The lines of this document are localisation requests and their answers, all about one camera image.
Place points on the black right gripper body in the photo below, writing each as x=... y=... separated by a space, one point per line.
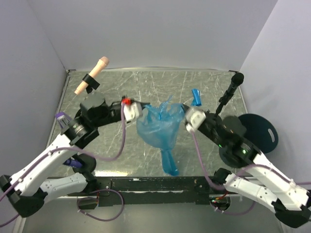
x=206 y=128

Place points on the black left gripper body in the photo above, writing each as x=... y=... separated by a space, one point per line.
x=114 y=113

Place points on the blue detached trash bag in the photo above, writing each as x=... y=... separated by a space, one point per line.
x=158 y=127

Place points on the dark blue trash bin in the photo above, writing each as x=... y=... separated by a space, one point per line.
x=259 y=134

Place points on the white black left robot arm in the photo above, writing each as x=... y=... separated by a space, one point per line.
x=29 y=189

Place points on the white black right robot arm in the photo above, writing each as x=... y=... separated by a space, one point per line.
x=258 y=179

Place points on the black right mic stand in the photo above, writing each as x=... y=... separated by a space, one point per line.
x=222 y=102

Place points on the beige microphone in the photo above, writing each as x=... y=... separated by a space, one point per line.
x=101 y=64

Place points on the black microphone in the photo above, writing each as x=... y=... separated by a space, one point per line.
x=236 y=80

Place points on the purple microphone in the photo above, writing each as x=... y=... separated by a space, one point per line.
x=72 y=163

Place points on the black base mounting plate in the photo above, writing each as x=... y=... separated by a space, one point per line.
x=160 y=190

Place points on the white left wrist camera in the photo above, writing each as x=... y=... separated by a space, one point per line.
x=132 y=109

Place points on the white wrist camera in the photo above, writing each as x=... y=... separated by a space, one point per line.
x=194 y=118
x=132 y=109

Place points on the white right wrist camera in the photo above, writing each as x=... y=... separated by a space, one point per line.
x=194 y=118

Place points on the aluminium rail frame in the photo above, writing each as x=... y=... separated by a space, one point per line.
x=74 y=185

